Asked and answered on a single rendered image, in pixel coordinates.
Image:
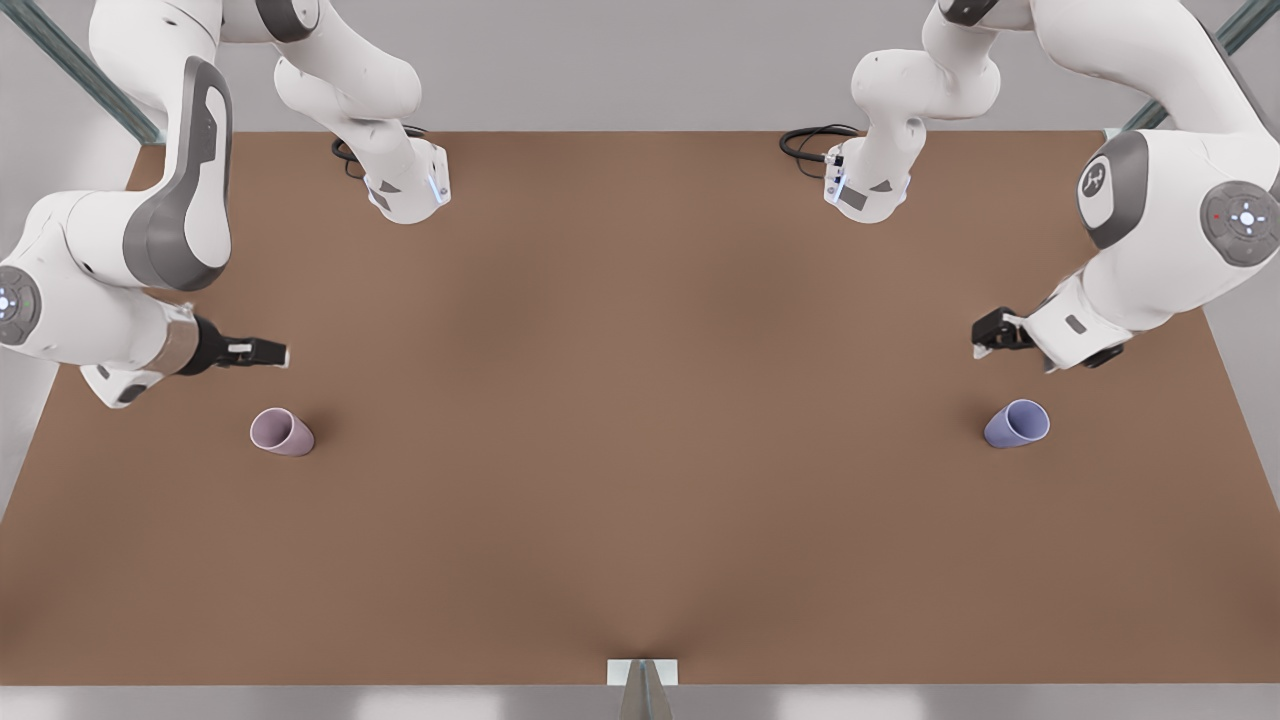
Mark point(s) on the pink cup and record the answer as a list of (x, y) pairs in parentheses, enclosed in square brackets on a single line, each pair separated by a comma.
[(281, 431)]

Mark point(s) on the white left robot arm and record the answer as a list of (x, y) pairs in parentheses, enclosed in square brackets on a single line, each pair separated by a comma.
[(1170, 230)]

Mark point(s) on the purple cup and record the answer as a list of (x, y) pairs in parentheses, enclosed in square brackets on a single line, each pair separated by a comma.
[(1017, 424)]

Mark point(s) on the silver frame post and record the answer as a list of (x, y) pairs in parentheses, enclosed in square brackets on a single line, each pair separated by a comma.
[(642, 688), (1205, 60), (85, 70)]

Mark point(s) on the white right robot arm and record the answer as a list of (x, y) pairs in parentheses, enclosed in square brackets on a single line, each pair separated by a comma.
[(100, 230)]

